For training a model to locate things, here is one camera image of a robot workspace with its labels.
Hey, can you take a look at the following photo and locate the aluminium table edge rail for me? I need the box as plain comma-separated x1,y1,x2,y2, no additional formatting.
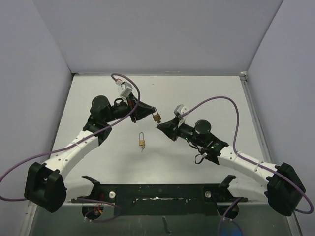
240,71,302,236

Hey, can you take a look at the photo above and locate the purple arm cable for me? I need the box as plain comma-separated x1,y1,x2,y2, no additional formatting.
0,73,141,202
187,97,315,213

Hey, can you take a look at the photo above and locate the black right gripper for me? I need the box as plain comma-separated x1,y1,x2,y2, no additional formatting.
158,117,205,148

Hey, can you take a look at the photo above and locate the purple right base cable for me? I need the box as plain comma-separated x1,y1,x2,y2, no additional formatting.
215,198,244,236

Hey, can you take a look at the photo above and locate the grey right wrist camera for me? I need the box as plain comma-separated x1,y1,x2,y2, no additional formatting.
174,104,189,123

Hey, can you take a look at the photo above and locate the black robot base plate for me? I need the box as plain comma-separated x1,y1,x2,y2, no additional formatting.
72,175,236,220

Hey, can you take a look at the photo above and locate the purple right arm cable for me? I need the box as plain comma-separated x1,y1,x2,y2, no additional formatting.
187,97,315,213

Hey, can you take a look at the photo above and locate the brass long-shackle padlock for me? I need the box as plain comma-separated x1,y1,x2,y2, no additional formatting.
139,132,145,147
153,108,161,122

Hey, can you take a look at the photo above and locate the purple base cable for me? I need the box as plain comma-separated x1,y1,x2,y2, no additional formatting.
73,199,122,223
215,198,244,236

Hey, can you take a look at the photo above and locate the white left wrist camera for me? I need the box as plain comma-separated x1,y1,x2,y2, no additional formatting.
115,79,133,99

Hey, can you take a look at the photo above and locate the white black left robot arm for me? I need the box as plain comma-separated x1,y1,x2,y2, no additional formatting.
24,94,156,213

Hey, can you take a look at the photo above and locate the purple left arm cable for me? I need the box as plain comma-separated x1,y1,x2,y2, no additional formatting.
0,73,141,202

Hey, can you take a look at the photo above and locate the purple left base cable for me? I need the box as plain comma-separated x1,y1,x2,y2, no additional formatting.
73,199,122,223

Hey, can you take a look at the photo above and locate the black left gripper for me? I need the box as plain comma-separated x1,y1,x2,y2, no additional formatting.
104,92,155,123

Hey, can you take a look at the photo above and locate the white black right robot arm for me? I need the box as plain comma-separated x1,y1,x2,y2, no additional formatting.
157,118,306,216

